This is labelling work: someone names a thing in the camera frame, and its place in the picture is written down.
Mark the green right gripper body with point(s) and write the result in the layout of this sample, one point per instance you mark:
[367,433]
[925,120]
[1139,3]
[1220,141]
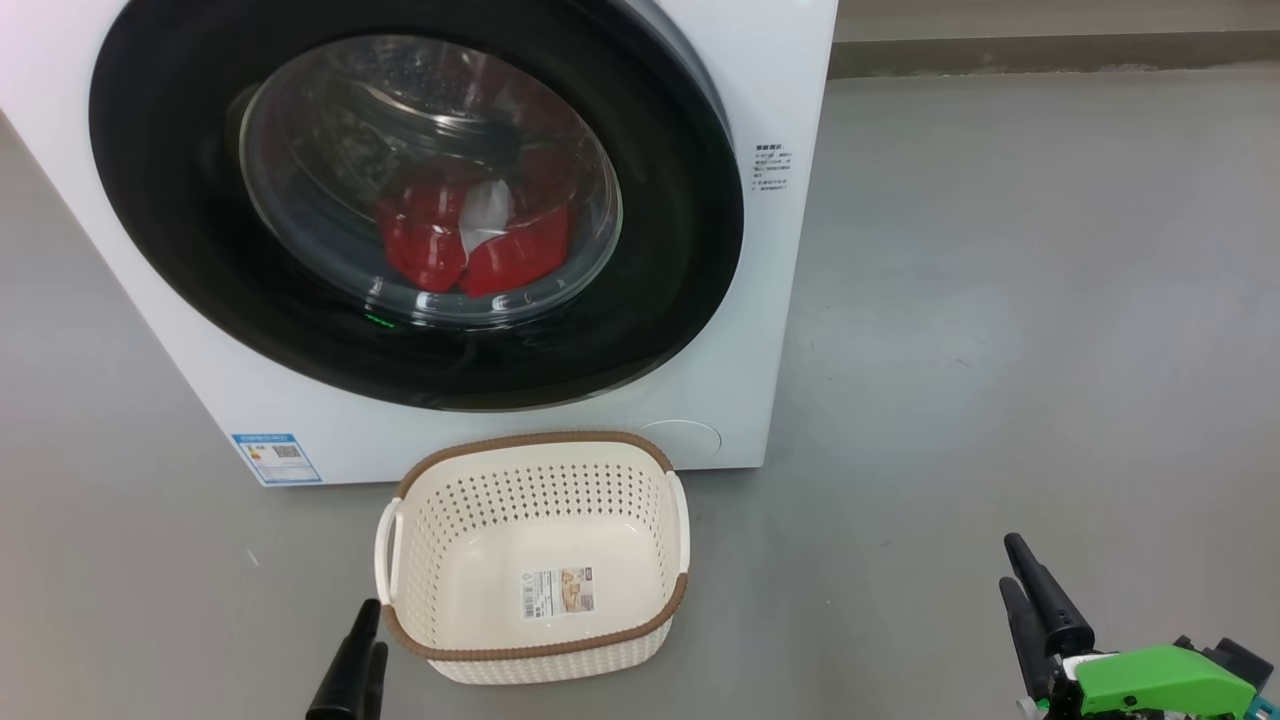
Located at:
[1160,685]

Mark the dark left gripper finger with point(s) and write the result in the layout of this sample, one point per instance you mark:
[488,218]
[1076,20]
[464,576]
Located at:
[377,680]
[345,680]

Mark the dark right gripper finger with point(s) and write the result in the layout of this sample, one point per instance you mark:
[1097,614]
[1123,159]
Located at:
[1028,640]
[1055,610]

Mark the red and white garment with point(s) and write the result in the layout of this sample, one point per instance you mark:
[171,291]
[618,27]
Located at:
[520,255]

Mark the black round glass washer door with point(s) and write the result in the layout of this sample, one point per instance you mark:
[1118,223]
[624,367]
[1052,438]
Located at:
[170,200]

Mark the printed product label sticker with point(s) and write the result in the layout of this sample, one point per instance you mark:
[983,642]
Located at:
[558,592]

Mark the cream laundry basket brown rim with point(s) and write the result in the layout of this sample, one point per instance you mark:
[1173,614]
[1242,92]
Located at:
[600,500]

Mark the white washing machine body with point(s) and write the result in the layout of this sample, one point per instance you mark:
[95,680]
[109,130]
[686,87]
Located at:
[760,300]

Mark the blue energy label sticker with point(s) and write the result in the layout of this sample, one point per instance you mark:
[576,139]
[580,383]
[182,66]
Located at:
[276,459]

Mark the round white filter cover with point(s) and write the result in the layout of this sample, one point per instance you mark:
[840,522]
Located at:
[682,443]

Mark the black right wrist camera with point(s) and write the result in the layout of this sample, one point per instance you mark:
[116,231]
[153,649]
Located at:
[1240,662]

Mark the grey wall skirting strip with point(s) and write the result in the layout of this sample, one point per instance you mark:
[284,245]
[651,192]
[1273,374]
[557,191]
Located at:
[1050,55]

